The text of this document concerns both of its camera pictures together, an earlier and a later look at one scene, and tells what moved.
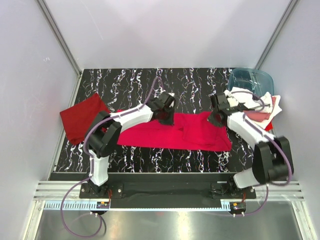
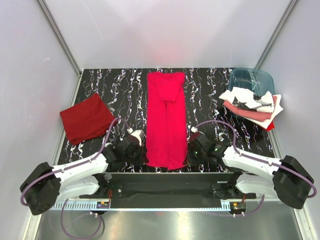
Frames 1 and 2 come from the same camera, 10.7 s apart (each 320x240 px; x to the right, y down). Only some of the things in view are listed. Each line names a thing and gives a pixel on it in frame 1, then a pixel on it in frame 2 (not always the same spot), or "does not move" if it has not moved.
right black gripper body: x=216 y=117 → x=191 y=155
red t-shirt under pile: x=269 y=127 does not move
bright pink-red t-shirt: x=188 y=131 → x=166 y=125
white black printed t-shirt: x=249 y=101 does not move
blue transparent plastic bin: x=257 y=81 does not move
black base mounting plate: x=167 y=190 does not move
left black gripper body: x=165 y=116 → x=142 y=157
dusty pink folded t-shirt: x=258 y=116 does not move
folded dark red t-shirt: x=79 y=117 does not move
